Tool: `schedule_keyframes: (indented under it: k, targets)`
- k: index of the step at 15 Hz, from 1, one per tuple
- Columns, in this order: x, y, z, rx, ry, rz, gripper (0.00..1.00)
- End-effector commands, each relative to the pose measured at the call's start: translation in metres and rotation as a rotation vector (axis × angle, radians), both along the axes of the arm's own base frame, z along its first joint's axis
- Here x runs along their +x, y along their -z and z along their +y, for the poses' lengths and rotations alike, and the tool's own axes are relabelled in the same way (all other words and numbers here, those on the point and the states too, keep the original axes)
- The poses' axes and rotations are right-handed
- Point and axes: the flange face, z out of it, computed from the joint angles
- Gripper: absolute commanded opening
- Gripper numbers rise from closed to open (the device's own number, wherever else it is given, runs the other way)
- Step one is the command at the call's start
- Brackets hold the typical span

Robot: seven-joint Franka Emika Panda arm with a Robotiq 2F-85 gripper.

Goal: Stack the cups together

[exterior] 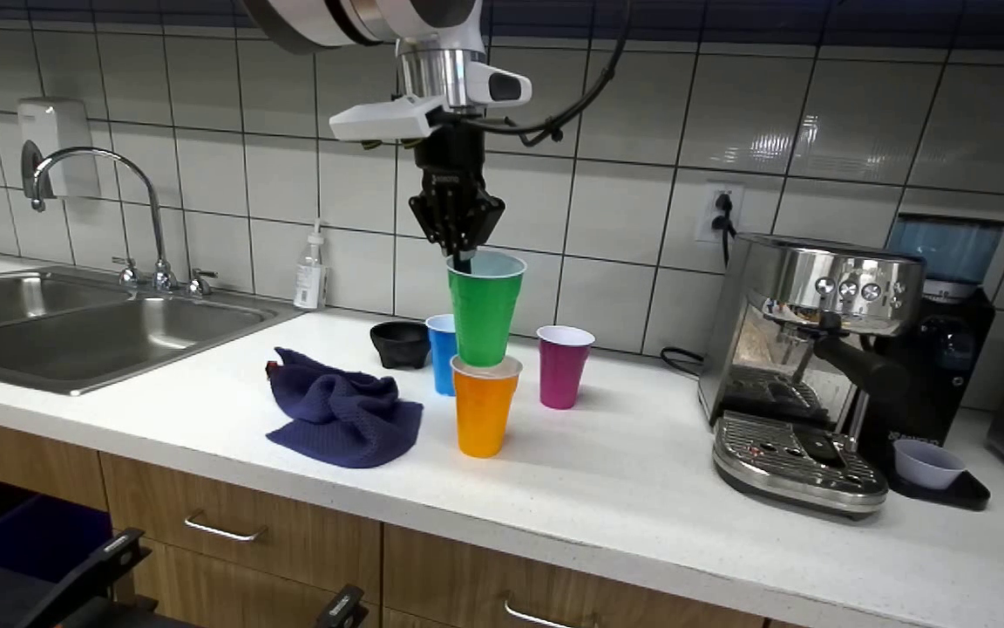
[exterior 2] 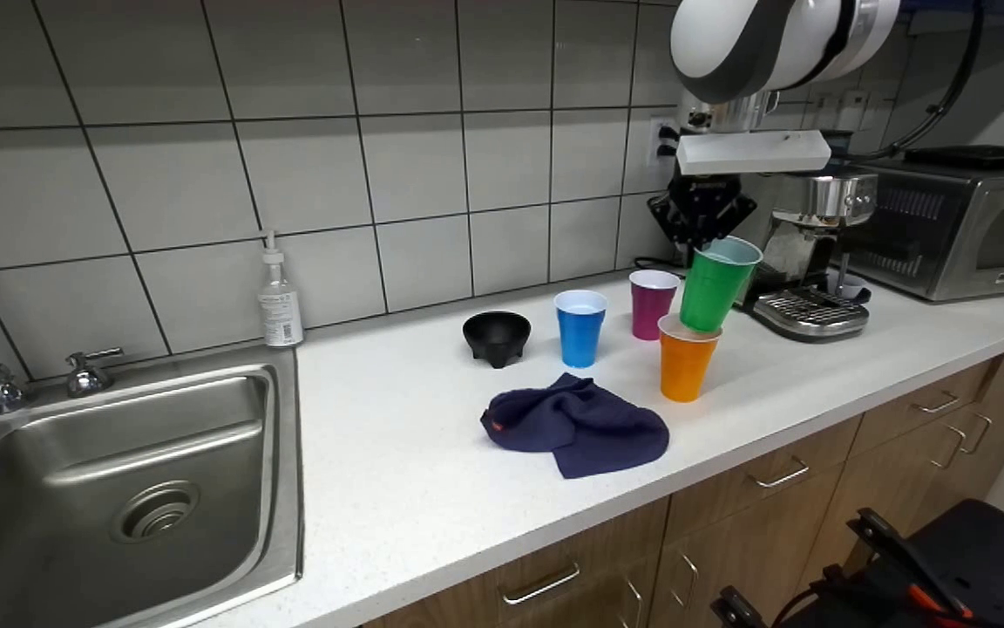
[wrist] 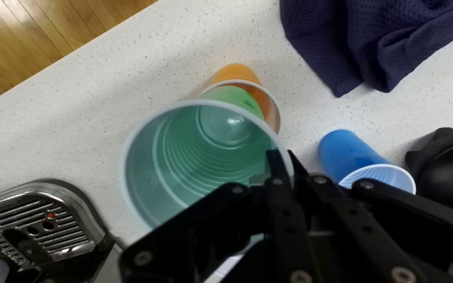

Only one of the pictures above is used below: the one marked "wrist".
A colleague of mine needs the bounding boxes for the orange plastic cup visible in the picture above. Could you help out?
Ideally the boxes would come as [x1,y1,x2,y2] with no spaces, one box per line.
[197,62,282,136]

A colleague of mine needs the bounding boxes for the black bowl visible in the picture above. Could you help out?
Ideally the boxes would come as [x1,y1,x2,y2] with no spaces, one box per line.
[403,126,453,213]

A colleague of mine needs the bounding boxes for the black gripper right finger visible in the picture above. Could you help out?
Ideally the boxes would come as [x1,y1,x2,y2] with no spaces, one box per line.
[287,150,453,283]

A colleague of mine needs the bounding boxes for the green plastic cup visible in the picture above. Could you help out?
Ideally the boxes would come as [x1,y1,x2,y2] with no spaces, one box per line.
[119,85,295,233]

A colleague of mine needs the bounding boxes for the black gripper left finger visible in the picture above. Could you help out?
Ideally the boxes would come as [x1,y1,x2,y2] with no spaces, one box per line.
[117,148,322,283]

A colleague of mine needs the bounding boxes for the navy blue cloth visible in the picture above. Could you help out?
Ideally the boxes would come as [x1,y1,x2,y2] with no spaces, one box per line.
[278,0,453,100]

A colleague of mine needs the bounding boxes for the blue plastic cup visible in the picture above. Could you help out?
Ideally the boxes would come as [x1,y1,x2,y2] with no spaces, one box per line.
[317,128,418,197]

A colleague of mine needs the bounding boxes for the stainless steel espresso machine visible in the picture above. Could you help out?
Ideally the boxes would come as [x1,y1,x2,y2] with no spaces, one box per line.
[0,178,128,283]

